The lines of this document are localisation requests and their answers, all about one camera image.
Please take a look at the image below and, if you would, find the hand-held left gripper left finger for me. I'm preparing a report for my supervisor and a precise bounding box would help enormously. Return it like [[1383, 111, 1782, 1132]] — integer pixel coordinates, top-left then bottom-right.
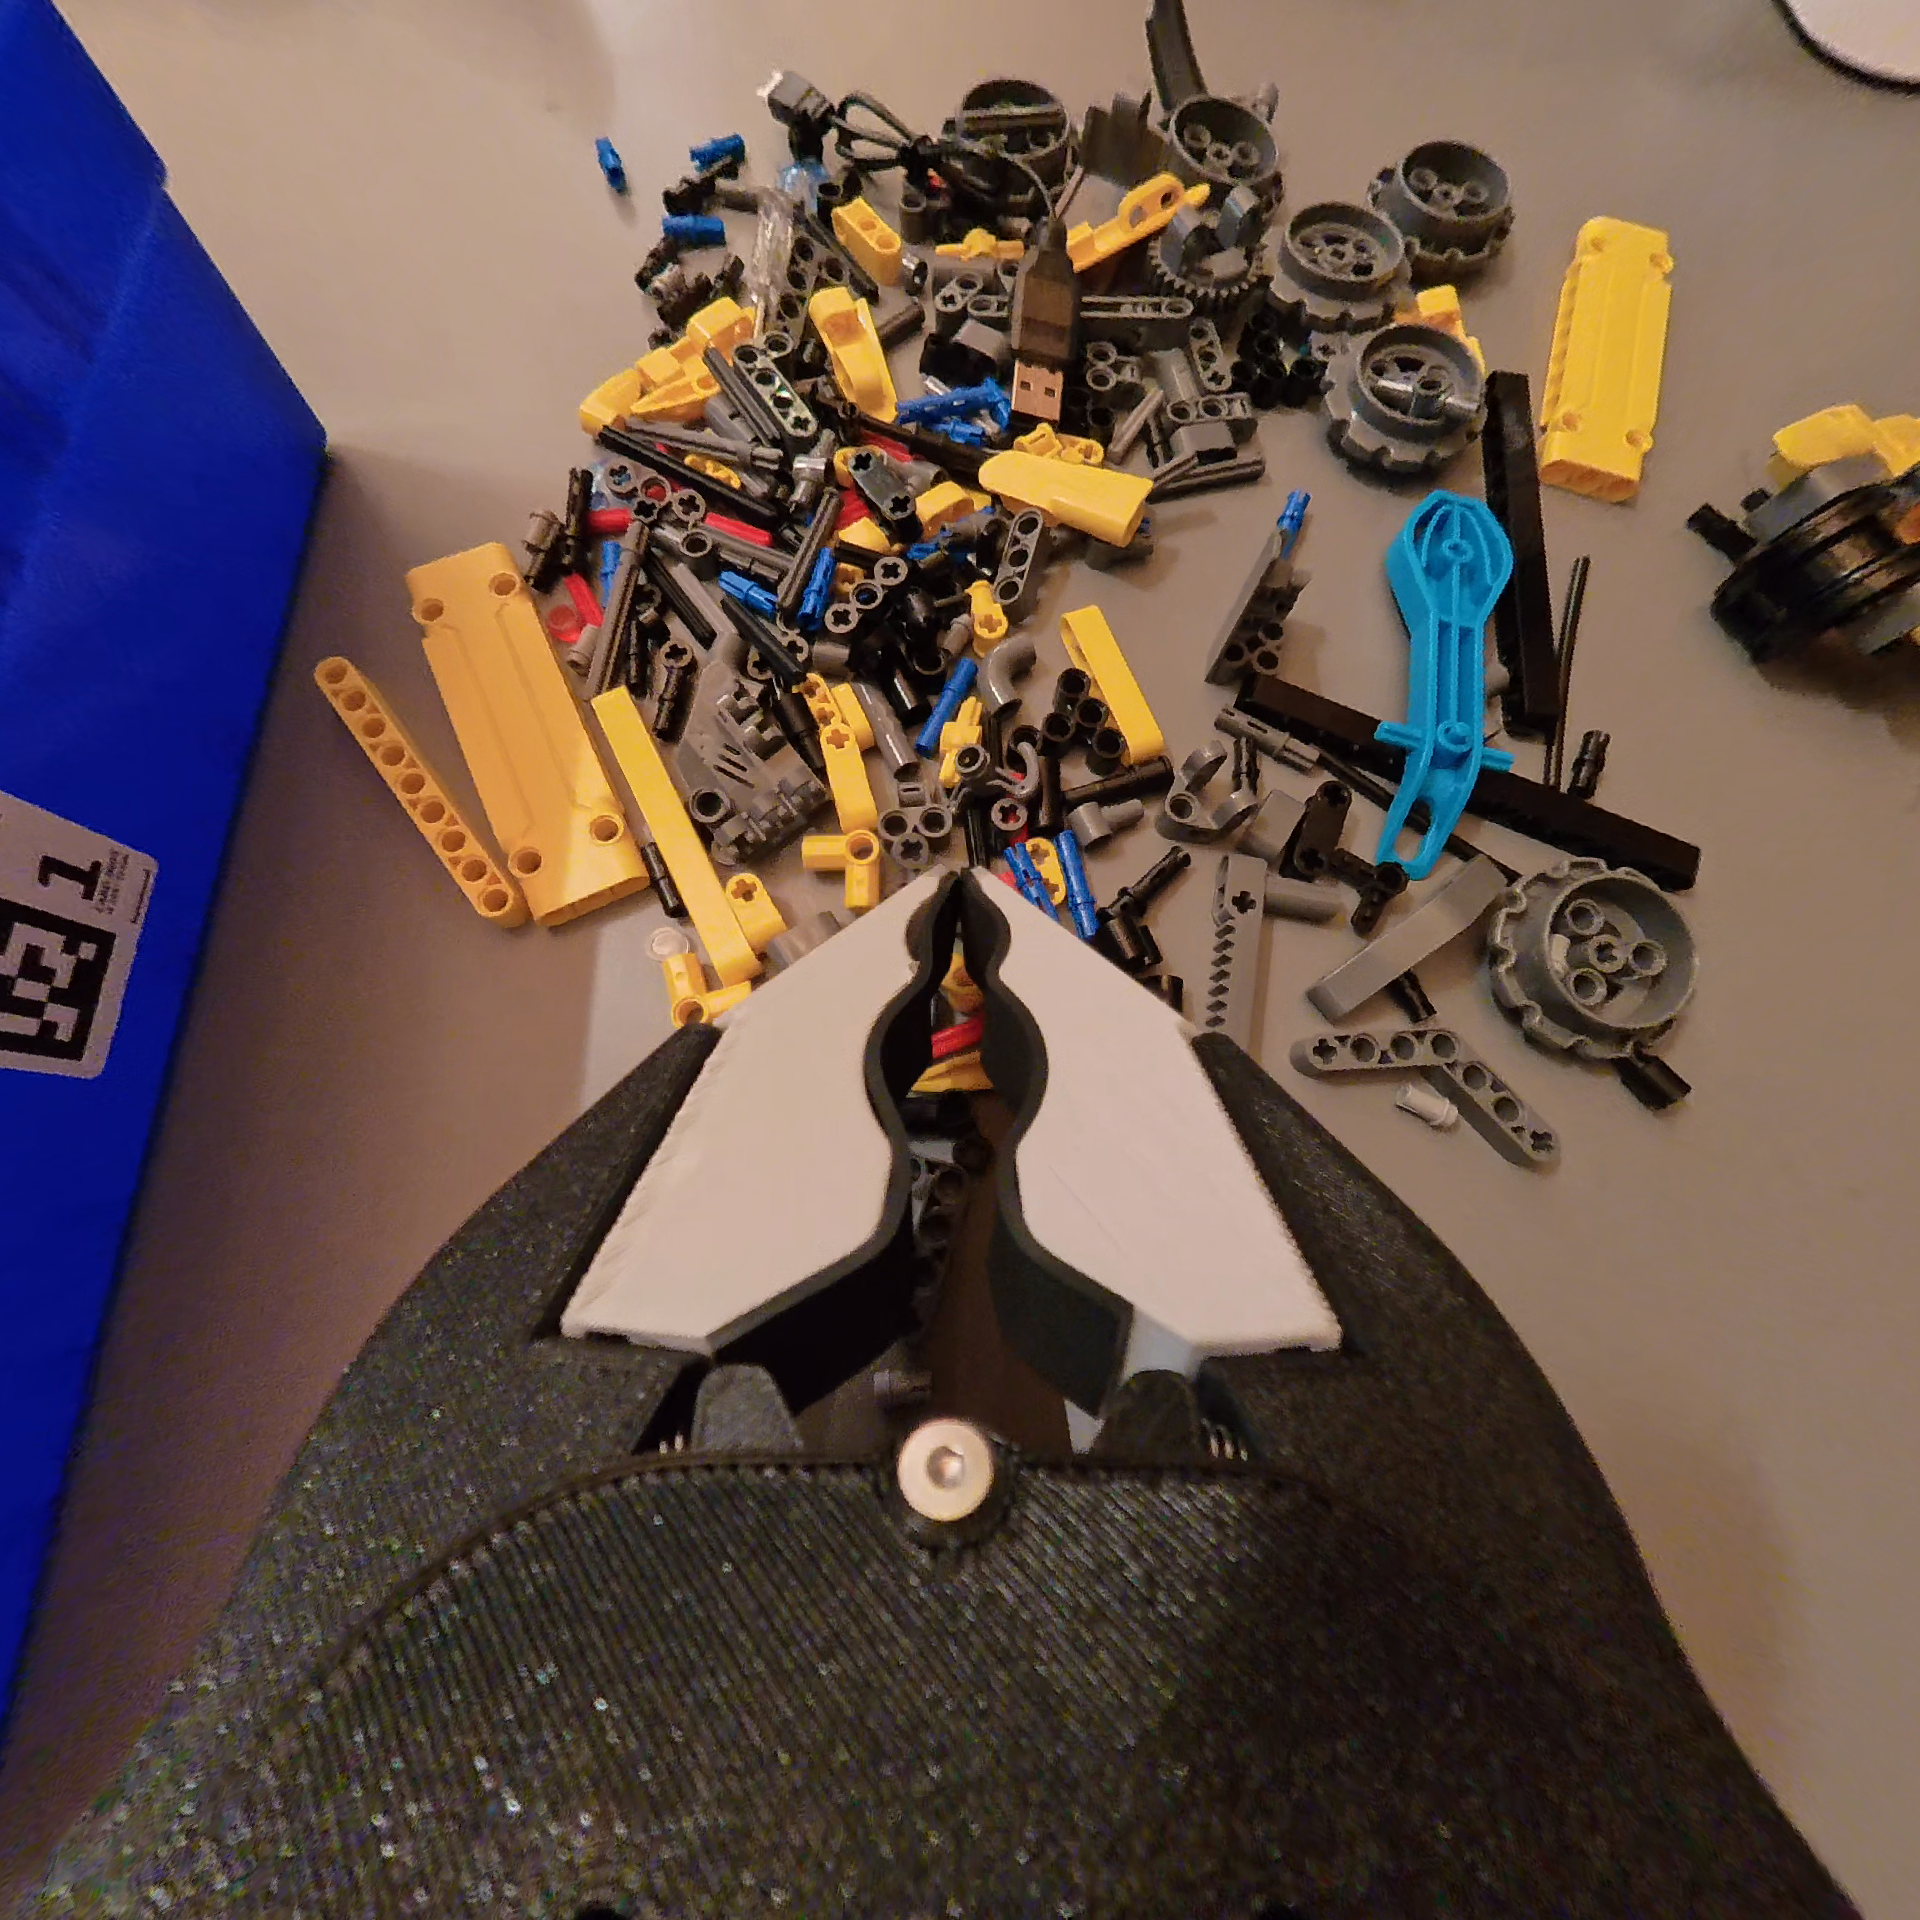
[[561, 871, 969, 1412]]

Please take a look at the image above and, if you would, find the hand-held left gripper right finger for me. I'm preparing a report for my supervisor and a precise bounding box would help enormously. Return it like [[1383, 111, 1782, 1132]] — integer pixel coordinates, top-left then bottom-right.
[[963, 873, 1345, 1423]]

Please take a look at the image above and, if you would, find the pile of toy building pieces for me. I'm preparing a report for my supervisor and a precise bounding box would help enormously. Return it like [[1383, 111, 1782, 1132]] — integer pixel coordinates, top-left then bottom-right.
[[311, 66, 1713, 1194]]

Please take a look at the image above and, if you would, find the large yellow curved panel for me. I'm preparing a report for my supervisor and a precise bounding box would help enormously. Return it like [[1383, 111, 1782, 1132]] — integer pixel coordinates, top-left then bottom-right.
[[406, 539, 649, 929], [1536, 218, 1679, 500]]

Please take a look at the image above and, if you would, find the light blue toy separator tool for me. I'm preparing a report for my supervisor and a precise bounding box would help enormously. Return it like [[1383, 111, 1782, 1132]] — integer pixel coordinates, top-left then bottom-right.
[[1372, 487, 1514, 882]]

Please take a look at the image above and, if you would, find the black yellow turntable assembly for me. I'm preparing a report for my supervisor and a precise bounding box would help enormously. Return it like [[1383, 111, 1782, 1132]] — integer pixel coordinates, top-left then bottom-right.
[[1688, 403, 1920, 666]]

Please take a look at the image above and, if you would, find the blue plastic box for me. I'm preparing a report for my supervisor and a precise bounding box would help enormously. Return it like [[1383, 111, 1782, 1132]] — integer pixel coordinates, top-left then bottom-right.
[[0, 0, 329, 1730]]

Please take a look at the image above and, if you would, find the black usb cable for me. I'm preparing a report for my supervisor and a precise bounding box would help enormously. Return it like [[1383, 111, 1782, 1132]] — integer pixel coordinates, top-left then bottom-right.
[[762, 66, 1079, 433]]

